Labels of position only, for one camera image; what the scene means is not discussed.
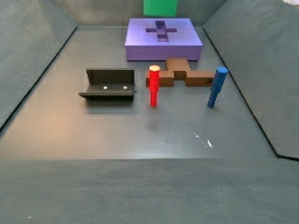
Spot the green U-shaped block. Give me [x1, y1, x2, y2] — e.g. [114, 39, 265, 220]
[144, 0, 177, 17]

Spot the purple board with cross slot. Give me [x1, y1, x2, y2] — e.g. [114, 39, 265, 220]
[125, 18, 202, 60]

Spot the red peg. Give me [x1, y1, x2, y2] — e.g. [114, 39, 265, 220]
[149, 65, 160, 107]

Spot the brown T-shaped block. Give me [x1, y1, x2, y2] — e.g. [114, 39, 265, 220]
[150, 58, 214, 87]

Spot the blue peg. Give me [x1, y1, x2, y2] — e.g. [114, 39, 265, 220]
[206, 66, 228, 108]

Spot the dark olive angle bracket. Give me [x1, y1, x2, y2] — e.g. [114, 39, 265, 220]
[78, 68, 136, 100]

